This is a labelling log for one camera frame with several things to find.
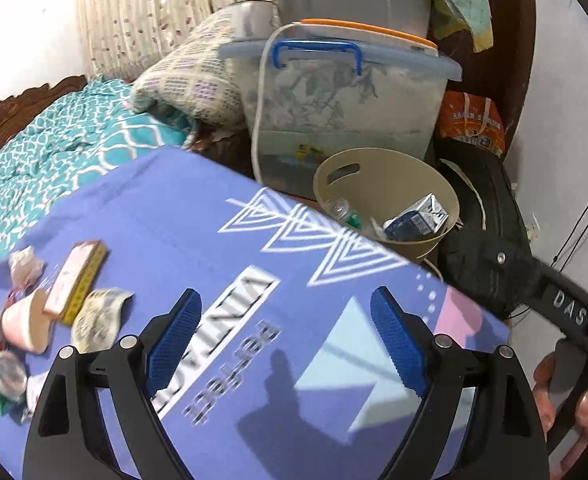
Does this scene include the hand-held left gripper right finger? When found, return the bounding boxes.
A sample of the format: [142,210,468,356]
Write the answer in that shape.
[370,286,549,480]

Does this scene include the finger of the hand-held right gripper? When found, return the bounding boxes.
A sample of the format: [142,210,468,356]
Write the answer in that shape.
[466,240,542,311]

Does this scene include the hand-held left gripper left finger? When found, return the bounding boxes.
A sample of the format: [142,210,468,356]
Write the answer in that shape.
[22,287,205,480]

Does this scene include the printed paper cup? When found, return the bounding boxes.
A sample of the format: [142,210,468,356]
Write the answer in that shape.
[71,287,135,353]

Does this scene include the pink box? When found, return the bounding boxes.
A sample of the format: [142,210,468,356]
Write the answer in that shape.
[43,241,110,325]

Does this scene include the pink paper cup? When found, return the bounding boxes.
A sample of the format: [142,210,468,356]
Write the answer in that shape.
[1,287,56,353]

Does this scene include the beige waste basket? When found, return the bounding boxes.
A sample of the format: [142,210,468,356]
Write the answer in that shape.
[313,147,461,261]

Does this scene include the green can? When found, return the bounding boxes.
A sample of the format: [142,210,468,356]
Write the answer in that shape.
[0,351,29,416]

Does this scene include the person's right hand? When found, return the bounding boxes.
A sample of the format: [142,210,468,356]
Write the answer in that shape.
[532,352,588,441]

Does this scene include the blue milk carton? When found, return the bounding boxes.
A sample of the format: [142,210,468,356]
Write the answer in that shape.
[383,192,449,242]

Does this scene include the purple printed tablecloth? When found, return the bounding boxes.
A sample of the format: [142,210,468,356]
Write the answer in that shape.
[0,147,512,480]

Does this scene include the orange plastic bag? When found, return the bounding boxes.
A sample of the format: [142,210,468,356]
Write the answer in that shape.
[436,91,507,157]

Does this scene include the clear plastic bottle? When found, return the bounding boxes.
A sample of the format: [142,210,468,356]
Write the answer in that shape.
[324,198,375,233]

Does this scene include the teal patterned blanket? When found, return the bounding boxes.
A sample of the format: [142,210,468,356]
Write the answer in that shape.
[0,80,197,291]

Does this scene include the patterned pillow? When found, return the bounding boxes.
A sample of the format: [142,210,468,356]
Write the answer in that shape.
[131,10,247,128]

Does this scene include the pastel quilted cloth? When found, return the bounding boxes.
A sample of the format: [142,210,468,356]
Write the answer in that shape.
[419,0,494,53]

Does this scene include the carved wooden headboard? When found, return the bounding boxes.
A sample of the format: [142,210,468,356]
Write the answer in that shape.
[0,75,87,146]

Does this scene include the large clear storage bin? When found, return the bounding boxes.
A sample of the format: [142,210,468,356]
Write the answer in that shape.
[264,0,432,41]

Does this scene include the floral curtain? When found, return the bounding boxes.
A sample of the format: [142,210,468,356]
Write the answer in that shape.
[74,0,275,78]

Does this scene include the black bag white straps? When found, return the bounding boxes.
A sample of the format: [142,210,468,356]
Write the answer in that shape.
[436,140,534,321]

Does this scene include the black cable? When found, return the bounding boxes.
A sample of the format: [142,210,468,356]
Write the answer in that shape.
[548,105,588,271]

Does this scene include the clear storage box blue handle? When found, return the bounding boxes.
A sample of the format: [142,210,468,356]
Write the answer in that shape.
[219,19,463,196]

